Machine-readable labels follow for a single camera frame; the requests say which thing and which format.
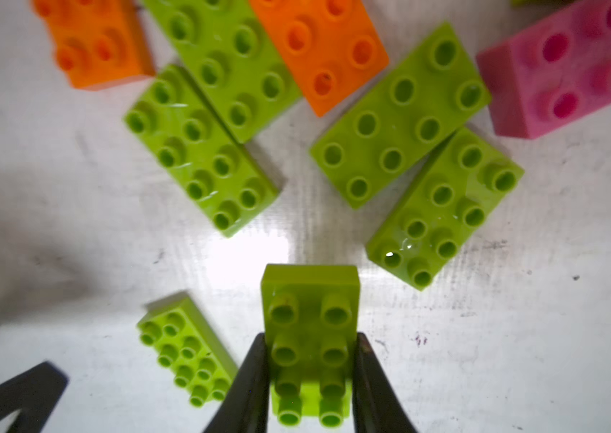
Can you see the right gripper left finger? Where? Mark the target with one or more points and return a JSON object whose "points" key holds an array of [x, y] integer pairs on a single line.
{"points": [[245, 407]]}

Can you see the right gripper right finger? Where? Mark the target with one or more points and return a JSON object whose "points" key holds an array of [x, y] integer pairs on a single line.
{"points": [[375, 406]]}

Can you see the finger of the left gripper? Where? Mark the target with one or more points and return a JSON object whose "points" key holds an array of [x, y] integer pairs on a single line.
{"points": [[33, 396]]}

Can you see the green brick lowest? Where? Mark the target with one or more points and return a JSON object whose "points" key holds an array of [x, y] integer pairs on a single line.
{"points": [[187, 345]]}

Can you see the green brick long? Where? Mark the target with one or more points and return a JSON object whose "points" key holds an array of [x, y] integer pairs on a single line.
{"points": [[231, 58], [177, 125]]}

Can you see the orange brick far left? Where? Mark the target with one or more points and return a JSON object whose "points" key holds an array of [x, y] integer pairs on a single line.
{"points": [[98, 44]]}

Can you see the orange brick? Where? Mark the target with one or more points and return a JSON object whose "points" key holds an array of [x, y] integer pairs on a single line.
{"points": [[331, 47], [98, 44]]}

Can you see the orange brick centre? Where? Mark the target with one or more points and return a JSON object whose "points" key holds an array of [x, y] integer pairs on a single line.
{"points": [[331, 47]]}

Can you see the pink small brick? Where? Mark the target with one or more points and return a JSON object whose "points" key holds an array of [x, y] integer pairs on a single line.
{"points": [[552, 73]]}

